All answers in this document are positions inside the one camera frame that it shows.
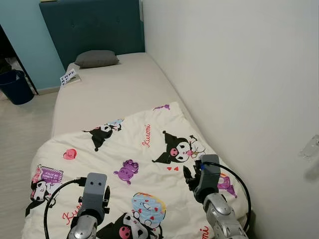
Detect cream cartoon print blanket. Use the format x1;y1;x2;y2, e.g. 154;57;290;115
22;102;250;239

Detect white book blue letters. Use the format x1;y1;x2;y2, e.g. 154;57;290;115
60;69;81;86

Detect grey pillow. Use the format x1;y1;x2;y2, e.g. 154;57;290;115
75;50;120;69

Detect beige sheeted mattress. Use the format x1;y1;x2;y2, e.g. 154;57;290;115
51;52;251;239

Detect white blind wand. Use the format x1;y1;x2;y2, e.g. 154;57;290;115
299;134;319;161

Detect blue trash bin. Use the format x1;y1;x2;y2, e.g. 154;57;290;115
0;70;35;105

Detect teal upholstered headboard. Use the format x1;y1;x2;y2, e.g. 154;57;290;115
39;0;145;70

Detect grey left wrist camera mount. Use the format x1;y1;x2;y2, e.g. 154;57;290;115
80;173;109;220

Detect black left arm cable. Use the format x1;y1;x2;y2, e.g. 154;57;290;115
44;177;88;239

